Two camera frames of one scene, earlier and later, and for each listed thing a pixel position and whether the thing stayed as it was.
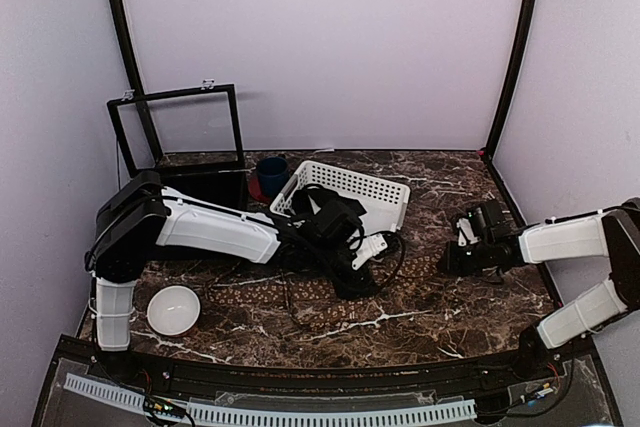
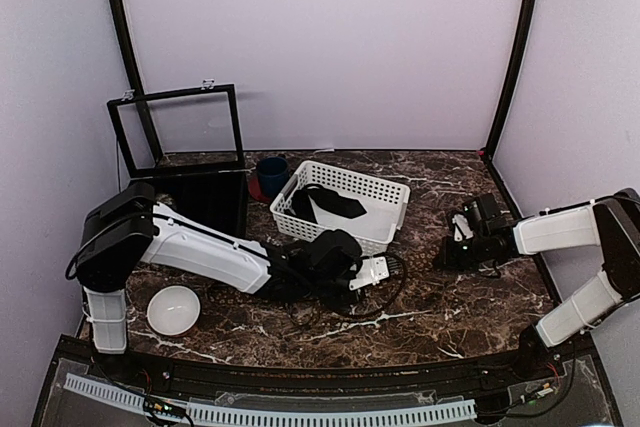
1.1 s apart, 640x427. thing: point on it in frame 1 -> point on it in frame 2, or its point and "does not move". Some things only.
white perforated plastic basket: (384, 202) does not move
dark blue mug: (272, 172) does not move
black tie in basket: (309, 201) does not move
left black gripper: (354, 287) -> (343, 301)
